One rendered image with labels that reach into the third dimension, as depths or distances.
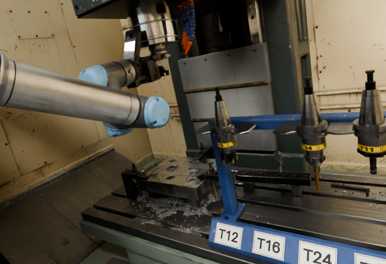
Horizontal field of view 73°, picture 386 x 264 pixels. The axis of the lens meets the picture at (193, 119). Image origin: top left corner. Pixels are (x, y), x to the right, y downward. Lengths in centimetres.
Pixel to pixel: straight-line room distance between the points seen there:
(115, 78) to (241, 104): 75
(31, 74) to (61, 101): 6
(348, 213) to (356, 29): 95
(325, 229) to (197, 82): 90
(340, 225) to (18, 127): 158
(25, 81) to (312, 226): 76
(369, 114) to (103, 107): 51
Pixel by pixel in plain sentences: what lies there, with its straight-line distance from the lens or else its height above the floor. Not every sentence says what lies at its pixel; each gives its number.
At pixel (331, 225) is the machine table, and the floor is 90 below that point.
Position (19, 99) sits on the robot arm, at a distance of 49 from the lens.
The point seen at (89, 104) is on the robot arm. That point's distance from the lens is 53.
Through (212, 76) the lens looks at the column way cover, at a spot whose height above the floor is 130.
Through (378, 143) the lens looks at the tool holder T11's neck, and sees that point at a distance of 62.
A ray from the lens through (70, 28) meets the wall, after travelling 199.
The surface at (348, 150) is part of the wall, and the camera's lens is 171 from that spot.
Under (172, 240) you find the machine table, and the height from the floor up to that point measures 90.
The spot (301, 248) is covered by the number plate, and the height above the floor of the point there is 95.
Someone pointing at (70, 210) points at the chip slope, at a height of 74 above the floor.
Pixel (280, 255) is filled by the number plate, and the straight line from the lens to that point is 73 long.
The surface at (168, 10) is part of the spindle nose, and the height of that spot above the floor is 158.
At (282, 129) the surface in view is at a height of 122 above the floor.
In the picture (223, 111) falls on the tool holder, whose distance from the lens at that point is 68.
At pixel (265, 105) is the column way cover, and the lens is 127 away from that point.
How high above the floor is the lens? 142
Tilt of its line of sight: 13 degrees down
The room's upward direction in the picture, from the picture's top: 11 degrees counter-clockwise
